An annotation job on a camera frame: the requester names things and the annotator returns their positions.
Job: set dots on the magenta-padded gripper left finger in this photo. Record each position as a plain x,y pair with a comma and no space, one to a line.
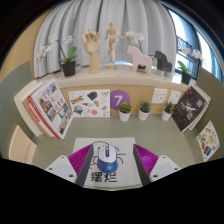
61,166

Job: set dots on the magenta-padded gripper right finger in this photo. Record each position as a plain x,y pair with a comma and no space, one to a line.
163,166

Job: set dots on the blue and white computer mouse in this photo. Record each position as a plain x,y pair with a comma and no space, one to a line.
107,160

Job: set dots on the white printed mouse pad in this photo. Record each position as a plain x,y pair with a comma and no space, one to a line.
126,166

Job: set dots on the beige booklet with red text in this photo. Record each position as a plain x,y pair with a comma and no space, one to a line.
21,146

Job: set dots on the small succulent in white pot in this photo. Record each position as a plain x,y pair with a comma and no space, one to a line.
144,115
166,115
124,115

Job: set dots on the colourful food sticker sheet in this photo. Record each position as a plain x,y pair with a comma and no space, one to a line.
208,141

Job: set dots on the red-spined photo cover book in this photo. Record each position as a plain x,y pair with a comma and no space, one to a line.
53,108

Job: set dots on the brown-edged book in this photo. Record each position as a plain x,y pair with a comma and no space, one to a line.
31,115

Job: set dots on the black cover book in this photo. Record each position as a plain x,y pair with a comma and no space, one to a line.
189,108

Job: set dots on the white picture sticker sheet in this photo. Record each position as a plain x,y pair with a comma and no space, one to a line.
89,103

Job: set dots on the white book behind black book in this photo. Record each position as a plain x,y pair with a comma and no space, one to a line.
206,100

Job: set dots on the white thick book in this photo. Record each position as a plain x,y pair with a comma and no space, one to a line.
21,96

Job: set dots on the green desk divider panel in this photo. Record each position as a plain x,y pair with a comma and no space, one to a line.
11,100
216,96

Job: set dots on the purple round number sign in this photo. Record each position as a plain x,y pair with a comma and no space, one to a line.
118,96

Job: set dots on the large white orchid, black pot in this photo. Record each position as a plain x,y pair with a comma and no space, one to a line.
186,77

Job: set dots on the white orchid in black pot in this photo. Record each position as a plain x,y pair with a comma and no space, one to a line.
68,68

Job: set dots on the black wooden horse figure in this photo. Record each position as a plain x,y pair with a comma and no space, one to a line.
163,61

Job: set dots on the pink wooden horse figure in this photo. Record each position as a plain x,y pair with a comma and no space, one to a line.
138,58

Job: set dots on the wooden hand model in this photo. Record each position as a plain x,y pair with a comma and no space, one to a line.
92,45

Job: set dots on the white orchid behind horses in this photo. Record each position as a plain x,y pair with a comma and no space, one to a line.
135,35

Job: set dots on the large glass window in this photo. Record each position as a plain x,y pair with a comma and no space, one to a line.
186,31

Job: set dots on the wooden artist mannequin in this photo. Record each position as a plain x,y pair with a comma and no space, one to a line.
112,38

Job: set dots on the grey pleated curtain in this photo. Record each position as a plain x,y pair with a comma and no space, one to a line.
83,15

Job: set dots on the white wall socket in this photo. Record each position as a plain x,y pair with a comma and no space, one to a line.
174,97
159,96

